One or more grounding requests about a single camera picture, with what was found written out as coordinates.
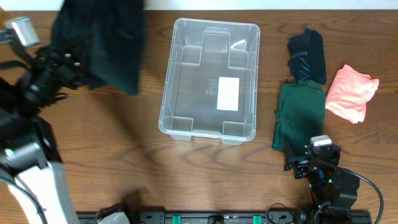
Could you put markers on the clear plastic storage bin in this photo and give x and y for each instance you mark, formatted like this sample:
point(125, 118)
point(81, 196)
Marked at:
point(200, 53)

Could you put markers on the dark green garment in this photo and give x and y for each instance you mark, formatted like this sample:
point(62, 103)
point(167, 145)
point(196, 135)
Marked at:
point(300, 115)

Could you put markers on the black pants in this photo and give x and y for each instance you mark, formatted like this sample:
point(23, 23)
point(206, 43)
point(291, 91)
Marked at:
point(116, 32)

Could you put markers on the black garment with teal print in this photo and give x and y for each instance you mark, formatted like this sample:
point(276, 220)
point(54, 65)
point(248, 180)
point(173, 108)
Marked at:
point(307, 58)

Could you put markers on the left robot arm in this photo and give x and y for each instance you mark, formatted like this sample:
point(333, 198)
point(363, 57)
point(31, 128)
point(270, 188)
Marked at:
point(30, 162)

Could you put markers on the salmon pink garment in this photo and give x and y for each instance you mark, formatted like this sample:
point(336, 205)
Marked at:
point(349, 93)

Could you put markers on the black mounting rail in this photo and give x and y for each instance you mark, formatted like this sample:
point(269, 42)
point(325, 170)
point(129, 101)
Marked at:
point(228, 218)

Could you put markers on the white label sticker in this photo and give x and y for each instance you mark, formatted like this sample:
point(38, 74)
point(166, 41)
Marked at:
point(228, 94)

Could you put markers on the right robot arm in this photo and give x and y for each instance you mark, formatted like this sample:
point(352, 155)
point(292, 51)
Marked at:
point(328, 185)

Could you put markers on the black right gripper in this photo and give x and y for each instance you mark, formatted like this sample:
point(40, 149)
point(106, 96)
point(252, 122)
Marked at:
point(303, 162)

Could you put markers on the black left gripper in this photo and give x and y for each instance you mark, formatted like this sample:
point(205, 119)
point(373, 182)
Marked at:
point(48, 66)

